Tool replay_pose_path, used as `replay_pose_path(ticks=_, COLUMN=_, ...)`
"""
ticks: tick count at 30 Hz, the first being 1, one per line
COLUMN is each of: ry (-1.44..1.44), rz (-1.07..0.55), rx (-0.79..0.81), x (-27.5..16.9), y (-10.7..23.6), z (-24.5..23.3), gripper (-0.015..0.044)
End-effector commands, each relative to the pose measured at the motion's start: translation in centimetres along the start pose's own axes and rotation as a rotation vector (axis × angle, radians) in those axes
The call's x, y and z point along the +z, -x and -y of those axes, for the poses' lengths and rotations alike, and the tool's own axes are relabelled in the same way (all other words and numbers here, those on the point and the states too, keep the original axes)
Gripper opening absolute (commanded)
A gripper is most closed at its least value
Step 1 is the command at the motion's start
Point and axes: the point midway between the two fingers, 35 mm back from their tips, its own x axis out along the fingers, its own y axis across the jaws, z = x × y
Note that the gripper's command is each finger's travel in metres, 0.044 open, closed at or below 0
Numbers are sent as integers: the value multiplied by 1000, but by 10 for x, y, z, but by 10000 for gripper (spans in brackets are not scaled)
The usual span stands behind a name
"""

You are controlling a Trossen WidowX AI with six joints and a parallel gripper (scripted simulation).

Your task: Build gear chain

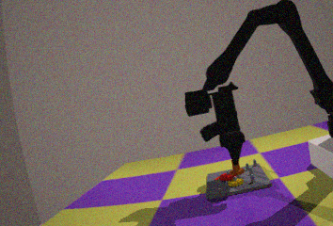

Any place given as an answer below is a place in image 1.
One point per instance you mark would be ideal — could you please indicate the orange gear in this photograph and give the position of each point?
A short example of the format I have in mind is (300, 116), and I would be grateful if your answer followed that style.
(236, 169)

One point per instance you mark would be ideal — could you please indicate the red gear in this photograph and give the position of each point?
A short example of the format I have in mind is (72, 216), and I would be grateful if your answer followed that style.
(225, 177)

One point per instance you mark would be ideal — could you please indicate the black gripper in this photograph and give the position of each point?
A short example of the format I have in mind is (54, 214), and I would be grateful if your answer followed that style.
(233, 139)

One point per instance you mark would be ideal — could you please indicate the yellow gear with black stripe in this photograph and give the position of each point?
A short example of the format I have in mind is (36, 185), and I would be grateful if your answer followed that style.
(236, 182)

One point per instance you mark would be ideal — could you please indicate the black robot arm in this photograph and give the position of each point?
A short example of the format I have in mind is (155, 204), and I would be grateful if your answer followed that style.
(285, 14)

